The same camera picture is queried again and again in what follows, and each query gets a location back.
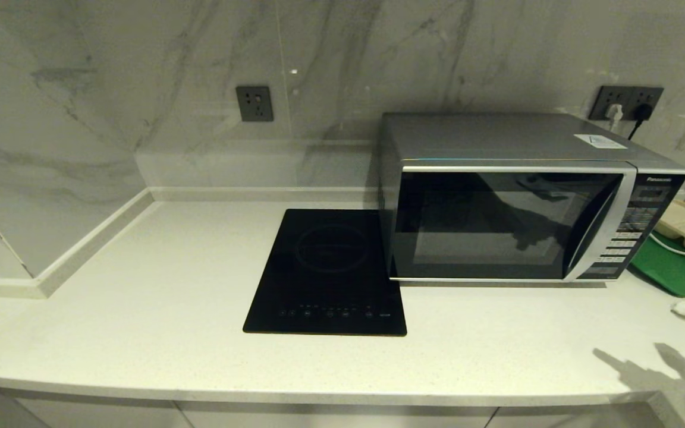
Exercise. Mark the silver Panasonic microwave oven body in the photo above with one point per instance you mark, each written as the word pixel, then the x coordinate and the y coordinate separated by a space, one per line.
pixel 497 137

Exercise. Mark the green plastic tray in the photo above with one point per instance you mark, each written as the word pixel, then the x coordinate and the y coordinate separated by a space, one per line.
pixel 678 273

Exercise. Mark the dark glass microwave door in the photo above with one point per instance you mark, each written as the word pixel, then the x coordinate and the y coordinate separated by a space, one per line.
pixel 485 226

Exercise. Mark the black induction cooktop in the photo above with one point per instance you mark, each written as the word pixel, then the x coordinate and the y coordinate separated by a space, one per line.
pixel 319 267

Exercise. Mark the white base cabinet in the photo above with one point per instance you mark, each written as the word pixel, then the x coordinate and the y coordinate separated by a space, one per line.
pixel 110 416

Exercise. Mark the grey single wall socket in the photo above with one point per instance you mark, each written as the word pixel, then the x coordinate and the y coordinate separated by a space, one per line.
pixel 254 104

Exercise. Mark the grey double wall socket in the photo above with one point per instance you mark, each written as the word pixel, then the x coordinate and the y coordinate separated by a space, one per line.
pixel 631 95

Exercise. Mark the white power plug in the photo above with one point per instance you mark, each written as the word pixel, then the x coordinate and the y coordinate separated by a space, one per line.
pixel 615 113

